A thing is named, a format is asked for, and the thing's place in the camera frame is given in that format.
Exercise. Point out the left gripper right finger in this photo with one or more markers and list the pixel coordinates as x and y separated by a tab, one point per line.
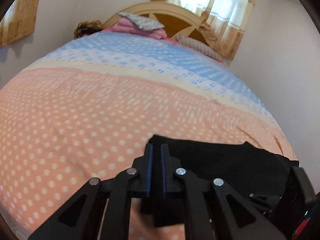
208	209

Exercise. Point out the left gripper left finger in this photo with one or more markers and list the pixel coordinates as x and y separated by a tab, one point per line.
100	209

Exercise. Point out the black pants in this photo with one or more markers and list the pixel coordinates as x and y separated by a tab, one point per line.
247	169

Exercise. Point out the red sleeve forearm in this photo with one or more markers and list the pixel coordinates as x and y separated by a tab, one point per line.
303	223

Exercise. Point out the polka dot bed quilt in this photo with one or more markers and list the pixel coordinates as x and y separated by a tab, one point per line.
88	109

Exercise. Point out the striped pillow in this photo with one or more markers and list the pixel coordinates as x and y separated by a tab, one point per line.
198	46

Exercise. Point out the folded pink blanket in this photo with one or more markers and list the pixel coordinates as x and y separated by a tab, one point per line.
125	26

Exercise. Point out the beige curtain behind headboard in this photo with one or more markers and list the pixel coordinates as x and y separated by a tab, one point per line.
223	22

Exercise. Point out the grey patterned pillow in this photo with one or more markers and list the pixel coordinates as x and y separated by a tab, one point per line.
143	23

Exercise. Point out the beige curtain side window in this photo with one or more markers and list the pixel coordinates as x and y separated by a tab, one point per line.
19	21

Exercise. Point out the cream wooden headboard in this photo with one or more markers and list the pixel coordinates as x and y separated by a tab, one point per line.
177	21

